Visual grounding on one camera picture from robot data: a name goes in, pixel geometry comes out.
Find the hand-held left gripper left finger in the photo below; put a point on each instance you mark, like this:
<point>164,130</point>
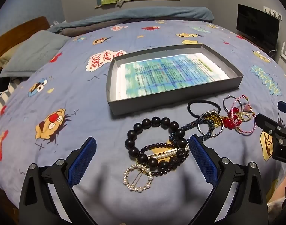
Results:
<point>83,161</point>

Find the straight pearl hair clip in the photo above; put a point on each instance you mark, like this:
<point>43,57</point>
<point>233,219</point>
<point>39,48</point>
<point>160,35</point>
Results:
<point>167,154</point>

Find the wooden headboard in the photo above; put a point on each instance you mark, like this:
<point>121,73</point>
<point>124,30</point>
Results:
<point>18,29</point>

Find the blue duvet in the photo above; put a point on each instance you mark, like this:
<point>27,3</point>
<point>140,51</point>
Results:
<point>133,14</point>

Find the blue cartoon printed blanket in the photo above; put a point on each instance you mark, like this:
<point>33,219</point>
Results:
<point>86,110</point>

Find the round pearl hair clip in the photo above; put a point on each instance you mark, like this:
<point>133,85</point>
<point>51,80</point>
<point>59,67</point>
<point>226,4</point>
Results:
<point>126,180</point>

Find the grey white striped cloth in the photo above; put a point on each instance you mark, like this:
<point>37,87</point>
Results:
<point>2,103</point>

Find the grey blue pillow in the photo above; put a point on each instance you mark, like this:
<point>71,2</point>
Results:
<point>32,54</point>

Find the grey blanket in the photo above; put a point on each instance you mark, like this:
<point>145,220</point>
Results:
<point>86,29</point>

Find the yellowish pillow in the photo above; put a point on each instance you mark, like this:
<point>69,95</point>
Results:
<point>7,56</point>

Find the printed paper sheet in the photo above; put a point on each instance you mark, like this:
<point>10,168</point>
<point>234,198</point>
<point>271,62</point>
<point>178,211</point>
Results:
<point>168,75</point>

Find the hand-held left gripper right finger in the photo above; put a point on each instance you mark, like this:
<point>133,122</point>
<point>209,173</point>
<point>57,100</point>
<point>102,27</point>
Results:
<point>201,160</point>

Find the white wall hooks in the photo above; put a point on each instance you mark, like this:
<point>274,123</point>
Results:
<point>273,11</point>

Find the silver bangle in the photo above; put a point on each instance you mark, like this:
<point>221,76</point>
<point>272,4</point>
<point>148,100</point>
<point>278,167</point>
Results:
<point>199,127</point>

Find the black television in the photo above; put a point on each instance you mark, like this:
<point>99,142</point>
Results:
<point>257,25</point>

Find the shallow grey cardboard box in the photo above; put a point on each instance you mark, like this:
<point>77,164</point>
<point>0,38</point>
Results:
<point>171,101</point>

